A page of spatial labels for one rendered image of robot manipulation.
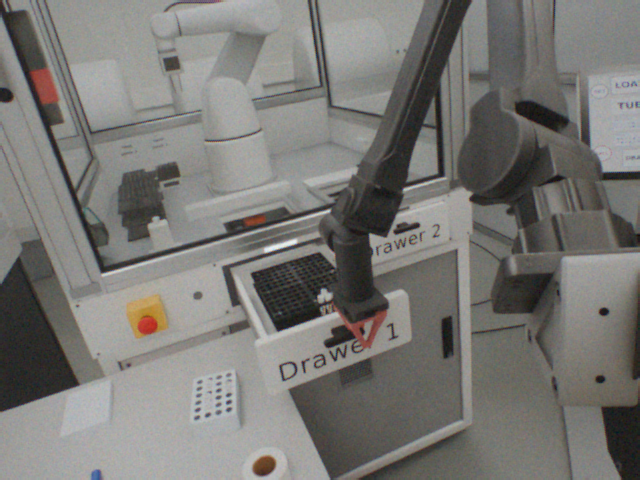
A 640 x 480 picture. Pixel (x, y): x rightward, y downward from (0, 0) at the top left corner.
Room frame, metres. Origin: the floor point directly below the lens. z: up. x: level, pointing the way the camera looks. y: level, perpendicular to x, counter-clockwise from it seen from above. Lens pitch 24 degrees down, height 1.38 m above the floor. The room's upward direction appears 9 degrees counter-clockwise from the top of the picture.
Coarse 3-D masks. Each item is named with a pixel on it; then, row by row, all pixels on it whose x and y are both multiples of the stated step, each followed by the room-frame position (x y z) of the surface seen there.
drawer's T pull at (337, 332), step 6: (336, 330) 0.65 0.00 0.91; (342, 330) 0.65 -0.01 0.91; (348, 330) 0.65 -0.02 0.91; (360, 330) 0.64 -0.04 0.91; (336, 336) 0.63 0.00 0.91; (342, 336) 0.63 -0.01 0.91; (348, 336) 0.63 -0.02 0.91; (354, 336) 0.63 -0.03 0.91; (324, 342) 0.62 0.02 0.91; (330, 342) 0.62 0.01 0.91; (336, 342) 0.62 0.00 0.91; (342, 342) 0.63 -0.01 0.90
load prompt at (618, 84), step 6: (612, 78) 1.15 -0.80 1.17; (618, 78) 1.14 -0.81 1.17; (624, 78) 1.14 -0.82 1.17; (630, 78) 1.13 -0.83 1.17; (636, 78) 1.12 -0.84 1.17; (612, 84) 1.14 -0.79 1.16; (618, 84) 1.13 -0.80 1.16; (624, 84) 1.13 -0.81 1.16; (630, 84) 1.12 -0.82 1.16; (636, 84) 1.11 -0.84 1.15; (612, 90) 1.13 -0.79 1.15; (618, 90) 1.12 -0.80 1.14; (624, 90) 1.12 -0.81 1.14; (630, 90) 1.11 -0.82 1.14; (636, 90) 1.10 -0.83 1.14
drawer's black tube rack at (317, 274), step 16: (304, 256) 0.98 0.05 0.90; (320, 256) 0.97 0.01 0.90; (256, 272) 0.94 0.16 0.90; (272, 272) 0.93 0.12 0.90; (288, 272) 0.91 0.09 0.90; (304, 272) 0.90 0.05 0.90; (320, 272) 0.89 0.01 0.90; (336, 272) 0.88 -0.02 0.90; (256, 288) 0.92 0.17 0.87; (272, 288) 0.86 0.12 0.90; (288, 288) 0.84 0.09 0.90; (304, 288) 0.83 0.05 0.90; (320, 288) 0.82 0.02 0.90; (272, 304) 0.79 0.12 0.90; (288, 304) 0.83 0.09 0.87; (304, 304) 0.77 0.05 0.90; (272, 320) 0.78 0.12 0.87; (288, 320) 0.77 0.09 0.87; (304, 320) 0.76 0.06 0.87
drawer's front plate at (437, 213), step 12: (432, 204) 1.11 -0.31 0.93; (444, 204) 1.10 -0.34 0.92; (396, 216) 1.07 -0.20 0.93; (408, 216) 1.07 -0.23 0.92; (420, 216) 1.08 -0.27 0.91; (432, 216) 1.09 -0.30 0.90; (444, 216) 1.10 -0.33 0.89; (420, 228) 1.08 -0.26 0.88; (432, 228) 1.09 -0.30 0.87; (444, 228) 1.10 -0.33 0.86; (372, 240) 1.04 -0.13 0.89; (384, 240) 1.05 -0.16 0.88; (396, 240) 1.06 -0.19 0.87; (408, 240) 1.07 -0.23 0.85; (432, 240) 1.09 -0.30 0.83; (444, 240) 1.10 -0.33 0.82; (396, 252) 1.06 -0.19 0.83; (408, 252) 1.07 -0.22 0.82
